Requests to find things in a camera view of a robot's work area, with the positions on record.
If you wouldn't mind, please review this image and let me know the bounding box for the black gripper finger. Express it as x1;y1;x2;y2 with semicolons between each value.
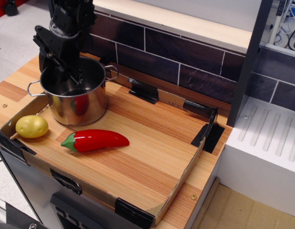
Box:
65;64;82;85
39;49;69;83

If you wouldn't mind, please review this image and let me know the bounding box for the red toy chili pepper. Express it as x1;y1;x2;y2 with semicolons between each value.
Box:
61;129;130;152

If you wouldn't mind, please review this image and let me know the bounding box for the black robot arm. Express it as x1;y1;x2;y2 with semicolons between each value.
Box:
33;0;97;85

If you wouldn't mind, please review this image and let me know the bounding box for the white ribbed drainboard sink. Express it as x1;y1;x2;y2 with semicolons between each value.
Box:
217;98;295;215

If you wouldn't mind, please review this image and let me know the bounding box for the dark grey vertical post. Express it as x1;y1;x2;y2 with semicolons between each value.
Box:
227;0;273;127

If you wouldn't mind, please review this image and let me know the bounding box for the metal pot with wire handles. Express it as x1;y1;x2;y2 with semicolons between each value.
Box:
37;57;119;126

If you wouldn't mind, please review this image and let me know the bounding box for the yellow toy potato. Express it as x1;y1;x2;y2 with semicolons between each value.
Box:
15;115;49;138

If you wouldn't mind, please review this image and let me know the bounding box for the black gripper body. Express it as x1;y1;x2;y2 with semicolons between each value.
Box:
32;4;98;72

